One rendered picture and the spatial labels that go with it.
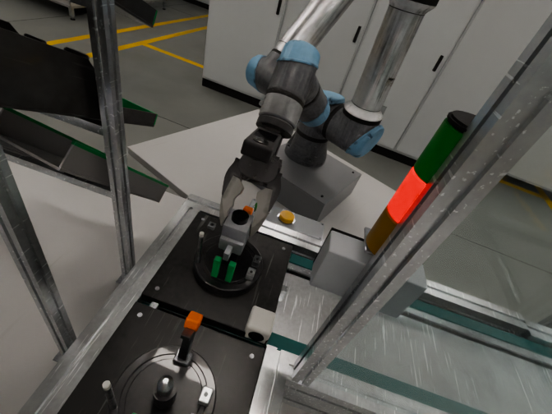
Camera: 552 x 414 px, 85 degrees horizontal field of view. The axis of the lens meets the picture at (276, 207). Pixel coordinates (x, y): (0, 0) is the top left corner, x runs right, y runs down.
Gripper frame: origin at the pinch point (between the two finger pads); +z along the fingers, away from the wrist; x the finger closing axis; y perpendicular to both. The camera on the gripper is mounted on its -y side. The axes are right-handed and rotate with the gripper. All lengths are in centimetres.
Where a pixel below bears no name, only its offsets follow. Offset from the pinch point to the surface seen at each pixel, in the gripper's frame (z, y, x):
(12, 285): 26.7, 5.8, 38.4
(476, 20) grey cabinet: -218, 194, -109
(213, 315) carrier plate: 16.7, 0.5, -1.5
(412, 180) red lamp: -10.9, -26.3, -16.7
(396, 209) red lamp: -8.1, -24.3, -16.9
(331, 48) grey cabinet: -181, 238, 0
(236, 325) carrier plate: 16.9, 0.3, -5.9
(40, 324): 29.8, 2.4, 28.4
